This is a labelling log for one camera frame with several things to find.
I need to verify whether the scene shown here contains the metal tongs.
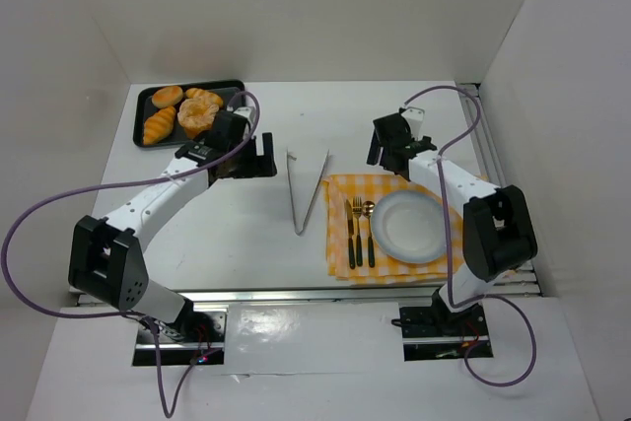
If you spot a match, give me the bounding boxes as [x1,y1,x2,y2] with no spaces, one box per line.
[286,145,329,236]

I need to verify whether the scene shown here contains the large sugared bread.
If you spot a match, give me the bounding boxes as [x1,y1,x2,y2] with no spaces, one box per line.
[177,99,220,139]

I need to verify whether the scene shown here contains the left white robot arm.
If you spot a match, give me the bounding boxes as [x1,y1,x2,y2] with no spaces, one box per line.
[68,111,277,340]

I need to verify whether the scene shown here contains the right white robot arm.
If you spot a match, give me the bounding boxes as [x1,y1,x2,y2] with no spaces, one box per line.
[367,110,538,326]

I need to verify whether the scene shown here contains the striped bread roll upper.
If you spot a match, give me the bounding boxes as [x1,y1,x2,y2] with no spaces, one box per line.
[184,88,224,108]

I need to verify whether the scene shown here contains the striped bread roll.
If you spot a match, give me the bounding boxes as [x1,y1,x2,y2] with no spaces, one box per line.
[142,106,176,146]
[184,88,224,108]

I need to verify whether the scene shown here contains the striped bread roll lower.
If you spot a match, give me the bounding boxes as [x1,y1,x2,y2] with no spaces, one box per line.
[142,106,176,146]

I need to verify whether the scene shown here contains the round bread bun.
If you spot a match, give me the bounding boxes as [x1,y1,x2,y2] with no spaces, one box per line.
[151,85,183,109]

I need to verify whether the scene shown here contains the white blue-rimmed plate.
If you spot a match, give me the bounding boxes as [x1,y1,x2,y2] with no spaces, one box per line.
[371,189,446,265]

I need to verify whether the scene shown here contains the black baking tray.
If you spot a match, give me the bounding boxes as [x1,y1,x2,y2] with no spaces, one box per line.
[133,80,245,149]

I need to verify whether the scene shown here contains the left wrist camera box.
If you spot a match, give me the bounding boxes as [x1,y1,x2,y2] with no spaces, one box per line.
[233,105,255,123]

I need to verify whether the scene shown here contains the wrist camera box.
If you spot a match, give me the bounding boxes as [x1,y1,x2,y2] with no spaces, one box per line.
[400,106,425,141]
[233,105,255,123]

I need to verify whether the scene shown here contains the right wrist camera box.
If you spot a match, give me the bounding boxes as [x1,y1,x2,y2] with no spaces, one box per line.
[400,106,425,141]

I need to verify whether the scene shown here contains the gold spoon black handle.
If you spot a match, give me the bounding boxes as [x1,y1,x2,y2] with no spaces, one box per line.
[363,200,376,268]

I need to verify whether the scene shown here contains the gold fork black handle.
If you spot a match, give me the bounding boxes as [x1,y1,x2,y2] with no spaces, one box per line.
[352,196,363,267]

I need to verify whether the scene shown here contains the gold knife black handle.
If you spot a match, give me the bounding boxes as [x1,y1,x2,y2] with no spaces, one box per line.
[344,200,356,270]

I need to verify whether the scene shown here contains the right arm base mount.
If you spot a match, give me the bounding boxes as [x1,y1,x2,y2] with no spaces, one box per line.
[390,305,493,362]

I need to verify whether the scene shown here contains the aluminium rail front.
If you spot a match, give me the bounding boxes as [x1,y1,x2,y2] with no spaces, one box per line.
[74,272,543,308]

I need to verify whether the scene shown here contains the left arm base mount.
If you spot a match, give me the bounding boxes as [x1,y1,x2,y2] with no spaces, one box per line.
[132,308,228,367]

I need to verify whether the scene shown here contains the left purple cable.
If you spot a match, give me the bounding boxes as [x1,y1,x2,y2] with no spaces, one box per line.
[1,90,261,418]

